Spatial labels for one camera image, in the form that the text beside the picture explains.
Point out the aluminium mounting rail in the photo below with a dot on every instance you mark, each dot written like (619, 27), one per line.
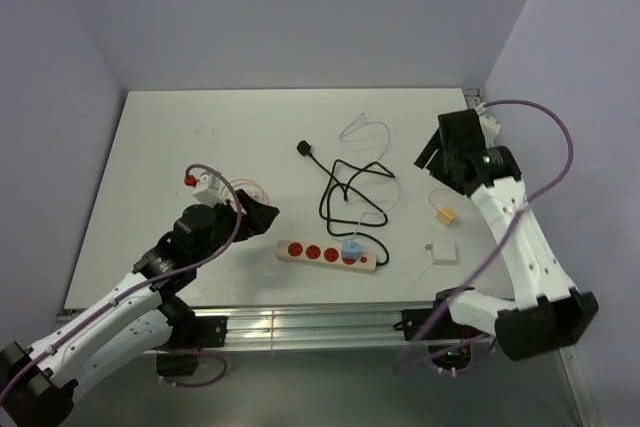
(305, 327)

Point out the yellow charger plug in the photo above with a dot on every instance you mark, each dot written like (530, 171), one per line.
(446, 216)

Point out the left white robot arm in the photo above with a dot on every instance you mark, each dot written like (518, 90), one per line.
(41, 383)

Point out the white charger adapter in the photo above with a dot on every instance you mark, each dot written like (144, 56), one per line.
(442, 252)

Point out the blue charger plug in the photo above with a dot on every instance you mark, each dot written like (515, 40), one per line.
(350, 250)

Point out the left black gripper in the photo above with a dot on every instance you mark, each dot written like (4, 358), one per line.
(257, 219)

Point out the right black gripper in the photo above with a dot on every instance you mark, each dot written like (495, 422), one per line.
(434, 166)

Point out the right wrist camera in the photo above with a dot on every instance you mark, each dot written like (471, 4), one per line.
(490, 126)

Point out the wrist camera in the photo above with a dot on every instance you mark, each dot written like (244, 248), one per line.
(490, 126)
(206, 188)

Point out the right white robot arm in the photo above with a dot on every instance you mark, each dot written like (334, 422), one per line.
(548, 312)

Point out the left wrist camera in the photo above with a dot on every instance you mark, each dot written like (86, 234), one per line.
(206, 188)

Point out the right side aluminium rail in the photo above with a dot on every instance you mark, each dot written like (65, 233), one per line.
(475, 100)

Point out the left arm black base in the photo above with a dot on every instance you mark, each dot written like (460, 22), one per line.
(182, 341)

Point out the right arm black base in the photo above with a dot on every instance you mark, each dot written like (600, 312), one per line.
(445, 346)

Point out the beige power strip red sockets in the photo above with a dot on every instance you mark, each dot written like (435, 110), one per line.
(324, 255)

